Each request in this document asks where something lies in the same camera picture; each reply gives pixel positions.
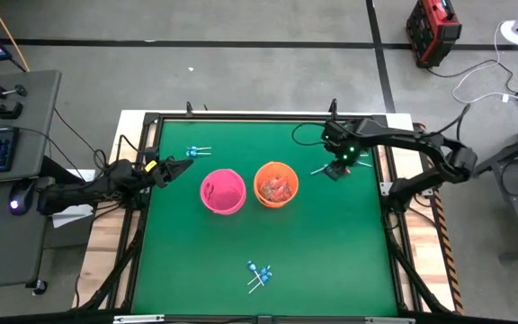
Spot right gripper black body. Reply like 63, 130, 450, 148
322, 120, 368, 166

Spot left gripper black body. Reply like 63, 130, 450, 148
144, 155, 173, 188

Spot pink halloween bucket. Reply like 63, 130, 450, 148
199, 168, 247, 216

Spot orange halloween bucket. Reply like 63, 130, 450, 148
253, 161, 300, 210

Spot green table mat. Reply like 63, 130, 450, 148
130, 119, 398, 318

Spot white paper sheet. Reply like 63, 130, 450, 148
50, 168, 96, 230

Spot orange black hazard tape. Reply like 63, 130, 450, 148
424, 148, 466, 316

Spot black computer mouse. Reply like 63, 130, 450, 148
7, 177, 38, 216

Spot red black power box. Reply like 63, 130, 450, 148
406, 0, 463, 68

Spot grey desk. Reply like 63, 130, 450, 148
0, 69, 62, 292

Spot black caster wheel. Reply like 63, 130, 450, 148
31, 278, 49, 297

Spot grey metal stand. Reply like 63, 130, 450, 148
472, 130, 518, 263

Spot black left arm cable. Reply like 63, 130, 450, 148
117, 133, 152, 166

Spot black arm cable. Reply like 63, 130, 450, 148
117, 133, 152, 166
433, 103, 472, 136

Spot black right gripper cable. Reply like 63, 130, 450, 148
290, 121, 327, 148

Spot black aluminium table frame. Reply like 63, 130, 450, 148
72, 110, 456, 324

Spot black desk cable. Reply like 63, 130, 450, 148
53, 107, 107, 170

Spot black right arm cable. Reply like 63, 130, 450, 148
433, 103, 472, 136

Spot black floor cable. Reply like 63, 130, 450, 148
425, 59, 518, 95

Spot silver metal bracket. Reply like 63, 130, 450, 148
113, 313, 165, 324
364, 316, 416, 324

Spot white floor cable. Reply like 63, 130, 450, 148
451, 22, 512, 105

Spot orange floor cable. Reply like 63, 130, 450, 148
0, 0, 30, 72

